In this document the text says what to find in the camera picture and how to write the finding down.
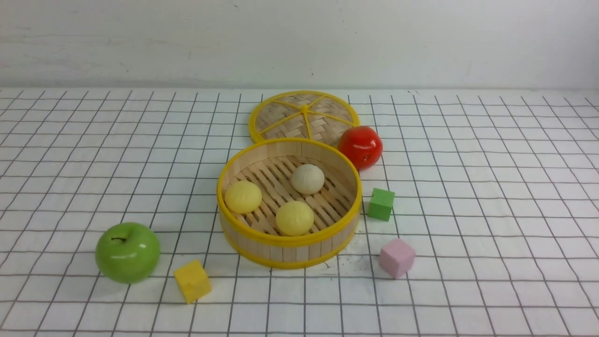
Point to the pink cube block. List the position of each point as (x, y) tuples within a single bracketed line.
[(396, 258)]

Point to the bamboo steamer tray yellow rim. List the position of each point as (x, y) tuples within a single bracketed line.
[(269, 165)]

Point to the woven bamboo steamer lid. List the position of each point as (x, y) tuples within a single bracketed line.
[(304, 114)]

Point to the yellow bun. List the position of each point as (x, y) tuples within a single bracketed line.
[(243, 197), (294, 218)]

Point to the green apple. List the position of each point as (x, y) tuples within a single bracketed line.
[(127, 252)]

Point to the green cube block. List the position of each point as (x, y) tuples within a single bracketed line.
[(381, 204)]

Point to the red tomato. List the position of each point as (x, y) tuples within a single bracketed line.
[(362, 146)]

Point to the yellow cube block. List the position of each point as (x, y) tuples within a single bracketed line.
[(193, 281)]

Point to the white beige bun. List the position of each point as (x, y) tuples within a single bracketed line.
[(308, 179)]

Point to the yellow bun front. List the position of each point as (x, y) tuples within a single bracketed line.
[(243, 197)]

